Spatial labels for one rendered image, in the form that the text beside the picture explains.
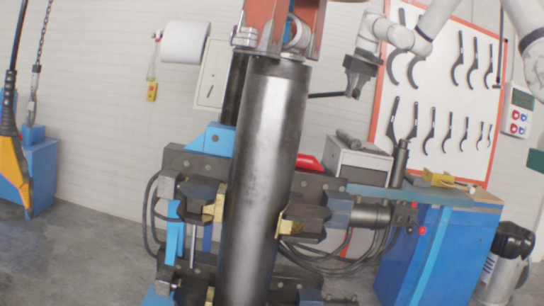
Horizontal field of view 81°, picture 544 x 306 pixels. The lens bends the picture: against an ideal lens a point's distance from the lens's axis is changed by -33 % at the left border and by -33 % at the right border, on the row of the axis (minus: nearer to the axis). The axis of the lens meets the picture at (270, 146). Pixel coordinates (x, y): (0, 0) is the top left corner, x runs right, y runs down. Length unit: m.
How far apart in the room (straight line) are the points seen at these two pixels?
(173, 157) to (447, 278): 2.02
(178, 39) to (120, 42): 1.45
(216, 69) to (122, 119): 1.56
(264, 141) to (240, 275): 0.49
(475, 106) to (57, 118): 3.99
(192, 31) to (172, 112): 1.35
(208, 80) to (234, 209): 0.98
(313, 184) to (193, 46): 1.00
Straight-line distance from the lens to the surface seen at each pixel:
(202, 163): 1.75
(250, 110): 1.47
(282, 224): 1.48
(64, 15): 4.06
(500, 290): 3.51
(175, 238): 1.85
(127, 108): 3.70
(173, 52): 2.38
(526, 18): 1.09
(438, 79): 3.83
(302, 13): 1.70
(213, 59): 2.35
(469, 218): 2.87
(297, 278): 1.92
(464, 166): 4.06
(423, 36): 1.51
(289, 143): 1.48
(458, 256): 2.95
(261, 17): 1.33
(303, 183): 1.76
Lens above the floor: 1.42
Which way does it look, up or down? 9 degrees down
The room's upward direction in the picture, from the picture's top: 10 degrees clockwise
